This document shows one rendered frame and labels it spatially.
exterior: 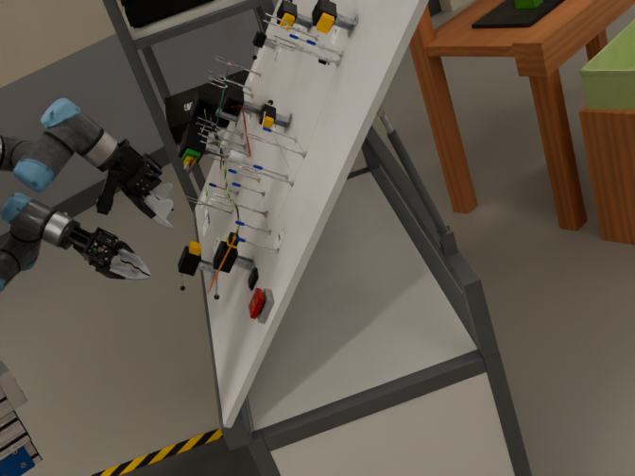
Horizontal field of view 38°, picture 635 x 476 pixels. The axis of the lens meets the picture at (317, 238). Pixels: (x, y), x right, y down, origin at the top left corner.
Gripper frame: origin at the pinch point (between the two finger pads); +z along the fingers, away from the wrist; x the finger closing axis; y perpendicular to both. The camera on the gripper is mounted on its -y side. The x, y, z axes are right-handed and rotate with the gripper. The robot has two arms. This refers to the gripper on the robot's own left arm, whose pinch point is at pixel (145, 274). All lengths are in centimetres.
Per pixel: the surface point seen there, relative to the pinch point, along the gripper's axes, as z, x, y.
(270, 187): 16.8, 32.5, 3.2
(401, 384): 64, 1, 12
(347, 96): 25, 42, 43
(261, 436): 40.8, -22.1, 3.9
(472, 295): 67, 22, 28
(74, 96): -133, 147, -305
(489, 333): 76, 18, 21
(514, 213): 109, 136, -159
